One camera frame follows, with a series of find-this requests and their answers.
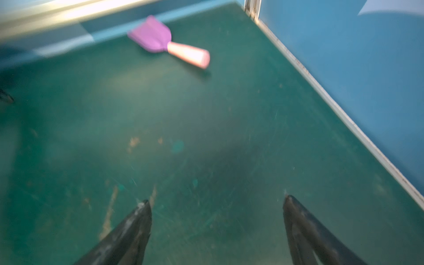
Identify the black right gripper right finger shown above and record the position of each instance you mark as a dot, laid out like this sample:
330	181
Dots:
310	242

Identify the purple pink spatula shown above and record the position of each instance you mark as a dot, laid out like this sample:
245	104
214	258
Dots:
155	37

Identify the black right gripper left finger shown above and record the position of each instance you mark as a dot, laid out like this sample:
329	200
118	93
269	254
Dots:
126	244

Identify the black wire dish rack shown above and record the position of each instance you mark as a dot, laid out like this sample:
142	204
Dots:
6	97

